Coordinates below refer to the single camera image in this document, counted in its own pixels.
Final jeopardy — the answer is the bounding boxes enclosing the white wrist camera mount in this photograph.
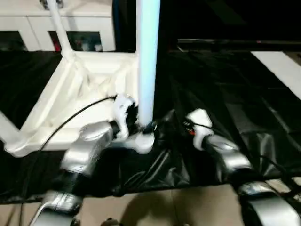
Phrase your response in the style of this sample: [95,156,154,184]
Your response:
[112,94,138,139]
[185,108,214,151]

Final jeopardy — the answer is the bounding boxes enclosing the white flat board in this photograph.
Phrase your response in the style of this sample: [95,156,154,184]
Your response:
[250,51,301,95]

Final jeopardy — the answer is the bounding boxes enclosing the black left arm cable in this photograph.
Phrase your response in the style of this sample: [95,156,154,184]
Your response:
[37,95,118,156]

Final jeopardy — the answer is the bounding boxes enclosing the dark rounded robot part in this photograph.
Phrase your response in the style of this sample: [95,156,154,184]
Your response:
[101,218,120,226]

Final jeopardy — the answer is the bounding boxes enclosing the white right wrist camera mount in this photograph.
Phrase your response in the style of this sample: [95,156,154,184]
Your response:
[185,108,214,151]

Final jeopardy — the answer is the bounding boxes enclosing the white plastic table top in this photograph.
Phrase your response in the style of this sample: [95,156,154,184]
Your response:
[4,50,155,158]

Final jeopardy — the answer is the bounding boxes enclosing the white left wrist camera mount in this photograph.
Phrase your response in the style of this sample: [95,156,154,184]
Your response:
[112,94,138,139]

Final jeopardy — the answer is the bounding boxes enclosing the black mat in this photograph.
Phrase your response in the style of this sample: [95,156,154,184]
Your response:
[0,49,301,204]

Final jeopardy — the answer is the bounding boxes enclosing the blue vertical post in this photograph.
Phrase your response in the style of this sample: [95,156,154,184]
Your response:
[112,0,123,51]

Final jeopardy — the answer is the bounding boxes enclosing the white cabinet with glass doors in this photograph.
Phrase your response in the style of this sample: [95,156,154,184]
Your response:
[0,0,117,52]

